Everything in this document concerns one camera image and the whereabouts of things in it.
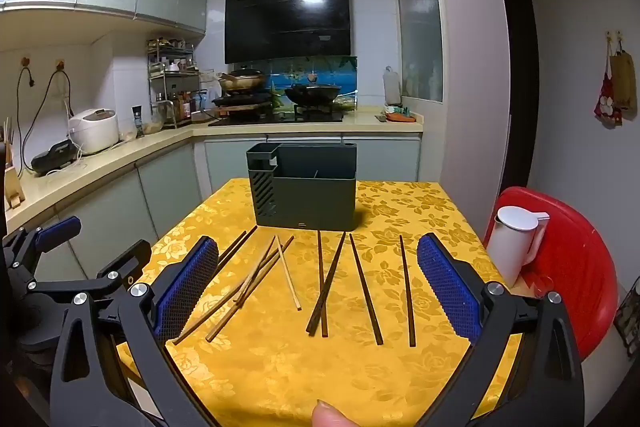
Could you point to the person's right hand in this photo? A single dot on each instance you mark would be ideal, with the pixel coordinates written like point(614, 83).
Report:
point(327, 414)

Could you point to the orange dish cloth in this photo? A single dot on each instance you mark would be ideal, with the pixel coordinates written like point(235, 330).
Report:
point(400, 116)

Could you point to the black gas stove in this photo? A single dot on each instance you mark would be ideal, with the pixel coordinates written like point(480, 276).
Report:
point(275, 118)

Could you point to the black patterned object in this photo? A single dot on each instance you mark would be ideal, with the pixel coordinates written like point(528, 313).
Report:
point(629, 322)

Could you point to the yellow floral tablecloth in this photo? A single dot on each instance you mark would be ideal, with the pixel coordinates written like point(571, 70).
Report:
point(280, 372)

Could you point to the wooden stand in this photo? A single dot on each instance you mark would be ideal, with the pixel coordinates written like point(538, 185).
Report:
point(12, 192)

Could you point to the dark green utensil holder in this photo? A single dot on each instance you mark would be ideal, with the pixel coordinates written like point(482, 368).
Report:
point(310, 202)

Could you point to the brown wooden chopstick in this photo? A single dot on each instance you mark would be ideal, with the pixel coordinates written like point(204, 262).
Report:
point(210, 317)
point(237, 249)
point(255, 269)
point(250, 289)
point(232, 248)

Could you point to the black grill pan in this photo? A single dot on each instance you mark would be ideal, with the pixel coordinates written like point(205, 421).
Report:
point(240, 99)

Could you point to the brown wok with lid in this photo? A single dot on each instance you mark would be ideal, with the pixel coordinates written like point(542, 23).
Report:
point(242, 80)

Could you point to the white electric kettle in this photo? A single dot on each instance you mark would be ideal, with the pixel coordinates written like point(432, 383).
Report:
point(510, 242)

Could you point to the white rice cooker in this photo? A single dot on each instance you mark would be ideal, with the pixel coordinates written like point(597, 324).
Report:
point(92, 132)

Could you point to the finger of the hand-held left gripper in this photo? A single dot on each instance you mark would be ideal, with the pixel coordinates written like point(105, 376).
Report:
point(55, 229)
point(125, 262)

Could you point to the black pepper grinder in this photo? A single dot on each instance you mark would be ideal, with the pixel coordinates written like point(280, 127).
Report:
point(137, 122)

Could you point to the black wok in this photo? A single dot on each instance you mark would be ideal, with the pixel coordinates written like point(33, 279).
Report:
point(312, 94)

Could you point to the blue backsplash picture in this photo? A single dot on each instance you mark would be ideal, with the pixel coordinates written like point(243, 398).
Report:
point(325, 69)

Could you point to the metal spice rack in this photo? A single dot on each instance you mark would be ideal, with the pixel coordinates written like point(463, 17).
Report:
point(172, 82)

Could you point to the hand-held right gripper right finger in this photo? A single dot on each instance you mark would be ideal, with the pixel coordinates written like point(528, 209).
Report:
point(447, 287)

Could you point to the black countertop appliance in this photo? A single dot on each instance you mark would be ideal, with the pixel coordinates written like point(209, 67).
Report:
point(52, 157)

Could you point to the red hanging bag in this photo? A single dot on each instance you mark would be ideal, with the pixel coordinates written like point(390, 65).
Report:
point(607, 102)

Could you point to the beige kitchen countertop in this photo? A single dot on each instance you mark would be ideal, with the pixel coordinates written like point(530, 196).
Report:
point(150, 142)

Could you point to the white plastic bottle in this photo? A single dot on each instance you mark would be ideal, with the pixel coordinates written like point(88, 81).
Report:
point(392, 87)

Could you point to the red plastic stool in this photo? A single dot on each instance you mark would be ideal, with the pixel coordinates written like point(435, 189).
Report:
point(575, 267)

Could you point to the black range hood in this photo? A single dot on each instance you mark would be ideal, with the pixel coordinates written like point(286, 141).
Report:
point(285, 22)

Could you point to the pale green lower cabinets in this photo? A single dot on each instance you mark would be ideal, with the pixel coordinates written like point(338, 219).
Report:
point(165, 187)

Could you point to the frosted glass window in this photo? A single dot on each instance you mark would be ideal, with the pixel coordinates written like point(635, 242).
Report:
point(417, 7)

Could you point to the tan hanging bag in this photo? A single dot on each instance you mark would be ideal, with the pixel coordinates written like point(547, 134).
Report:
point(624, 79)

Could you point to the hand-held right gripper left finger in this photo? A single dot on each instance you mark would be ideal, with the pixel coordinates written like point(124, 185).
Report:
point(185, 287)

